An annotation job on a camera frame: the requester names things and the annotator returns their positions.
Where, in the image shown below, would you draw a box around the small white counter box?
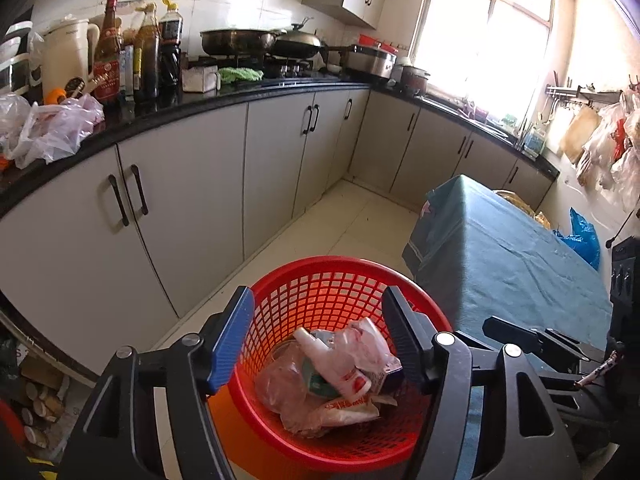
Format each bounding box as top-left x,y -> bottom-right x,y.
182,65 -> 221,94

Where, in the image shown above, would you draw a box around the green white small box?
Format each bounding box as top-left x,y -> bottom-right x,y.
304,330 -> 337,397

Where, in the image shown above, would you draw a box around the red plastic tray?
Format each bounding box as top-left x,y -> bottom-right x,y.
359,35 -> 399,54

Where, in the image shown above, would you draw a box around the blue plastic bag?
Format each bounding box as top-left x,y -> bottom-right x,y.
552,207 -> 601,271

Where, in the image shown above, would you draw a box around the pile of wooden pieces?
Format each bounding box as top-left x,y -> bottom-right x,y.
20,355 -> 72,447

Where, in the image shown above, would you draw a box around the green vegetables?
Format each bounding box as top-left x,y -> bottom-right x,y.
219,66 -> 264,85

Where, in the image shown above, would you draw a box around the white dish rack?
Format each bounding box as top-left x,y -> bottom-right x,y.
0,0 -> 41,97

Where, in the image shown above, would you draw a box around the white red-printed plastic bag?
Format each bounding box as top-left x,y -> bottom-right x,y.
280,394 -> 386,436

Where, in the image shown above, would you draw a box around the dark frying pan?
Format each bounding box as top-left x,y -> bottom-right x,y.
200,29 -> 279,57

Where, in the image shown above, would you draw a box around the kitchen window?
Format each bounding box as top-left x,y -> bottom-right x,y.
410,0 -> 557,126

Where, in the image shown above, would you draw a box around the red-label sauce bottle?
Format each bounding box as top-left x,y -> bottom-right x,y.
94,0 -> 124,107

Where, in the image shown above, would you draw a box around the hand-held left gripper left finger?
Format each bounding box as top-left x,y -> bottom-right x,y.
59,285 -> 257,480

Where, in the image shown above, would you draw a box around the dark oil bottle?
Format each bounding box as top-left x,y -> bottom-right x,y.
132,2 -> 161,104

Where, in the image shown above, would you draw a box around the pink white plastic bag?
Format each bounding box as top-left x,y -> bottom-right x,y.
15,94 -> 106,169

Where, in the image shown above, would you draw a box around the gas stove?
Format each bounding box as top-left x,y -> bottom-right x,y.
190,55 -> 342,82

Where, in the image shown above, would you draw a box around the dark cooking pot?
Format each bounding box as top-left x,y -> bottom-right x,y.
400,65 -> 431,94

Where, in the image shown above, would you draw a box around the clear pinkish plastic bag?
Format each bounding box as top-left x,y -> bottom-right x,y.
345,317 -> 403,373

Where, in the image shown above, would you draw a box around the wok with lid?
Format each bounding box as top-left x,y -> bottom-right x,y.
272,21 -> 351,61

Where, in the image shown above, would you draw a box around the blue white utensil container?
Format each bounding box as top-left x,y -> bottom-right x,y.
522,122 -> 549,157

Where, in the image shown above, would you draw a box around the grey kitchen cabinets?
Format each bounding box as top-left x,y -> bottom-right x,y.
0,82 -> 560,376

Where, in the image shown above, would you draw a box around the red plastic basket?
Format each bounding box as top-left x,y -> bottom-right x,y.
227,256 -> 453,473

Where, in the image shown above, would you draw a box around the blue tablecloth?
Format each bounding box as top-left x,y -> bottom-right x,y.
402,174 -> 615,480

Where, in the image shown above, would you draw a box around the bunch of hanging plastic bags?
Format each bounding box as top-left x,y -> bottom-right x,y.
560,95 -> 640,213

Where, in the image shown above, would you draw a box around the white electric kettle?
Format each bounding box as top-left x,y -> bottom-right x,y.
40,17 -> 101,106

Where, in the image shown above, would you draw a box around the silver rice cooker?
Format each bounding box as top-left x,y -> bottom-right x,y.
345,45 -> 397,81

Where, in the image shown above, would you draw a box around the metal hook rail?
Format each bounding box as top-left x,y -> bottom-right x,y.
545,75 -> 640,111

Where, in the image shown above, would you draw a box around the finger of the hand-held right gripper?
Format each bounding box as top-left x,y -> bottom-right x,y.
482,315 -> 593,376

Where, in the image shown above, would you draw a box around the black power cable with plug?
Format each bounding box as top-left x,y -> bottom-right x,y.
605,207 -> 637,250

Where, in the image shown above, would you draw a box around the black-label soy sauce bottle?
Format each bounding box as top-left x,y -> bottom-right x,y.
159,0 -> 184,97

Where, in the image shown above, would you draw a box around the white plastic bottle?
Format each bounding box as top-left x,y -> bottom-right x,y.
292,327 -> 373,403

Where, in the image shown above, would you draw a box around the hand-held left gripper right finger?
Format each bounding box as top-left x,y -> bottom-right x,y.
381,285 -> 585,480

